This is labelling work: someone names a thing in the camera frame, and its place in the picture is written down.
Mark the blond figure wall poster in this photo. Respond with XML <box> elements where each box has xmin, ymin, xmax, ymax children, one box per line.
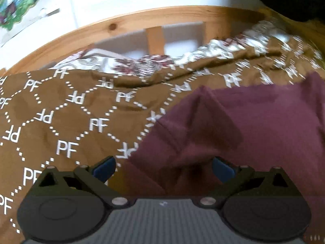
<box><xmin>0</xmin><ymin>0</ymin><xmax>62</xmax><ymax>48</ymax></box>

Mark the brown printed blanket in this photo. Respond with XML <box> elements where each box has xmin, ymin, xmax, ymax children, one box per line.
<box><xmin>0</xmin><ymin>34</ymin><xmax>325</xmax><ymax>244</ymax></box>

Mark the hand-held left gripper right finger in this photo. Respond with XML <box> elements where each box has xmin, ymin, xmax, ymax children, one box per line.
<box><xmin>199</xmin><ymin>156</ymin><xmax>291</xmax><ymax>208</ymax></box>

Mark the maroon long-sleeve shirt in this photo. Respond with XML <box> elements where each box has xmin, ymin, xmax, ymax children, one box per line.
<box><xmin>115</xmin><ymin>71</ymin><xmax>325</xmax><ymax>199</ymax></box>

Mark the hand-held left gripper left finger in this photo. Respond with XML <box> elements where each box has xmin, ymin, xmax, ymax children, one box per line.
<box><xmin>38</xmin><ymin>156</ymin><xmax>129</xmax><ymax>208</ymax></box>

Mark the wooden bed frame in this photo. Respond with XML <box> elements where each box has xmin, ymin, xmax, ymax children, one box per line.
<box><xmin>0</xmin><ymin>5</ymin><xmax>325</xmax><ymax>77</ymax></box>

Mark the white wall pipe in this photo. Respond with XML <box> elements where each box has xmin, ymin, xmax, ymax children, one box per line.
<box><xmin>64</xmin><ymin>0</ymin><xmax>80</xmax><ymax>30</ymax></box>

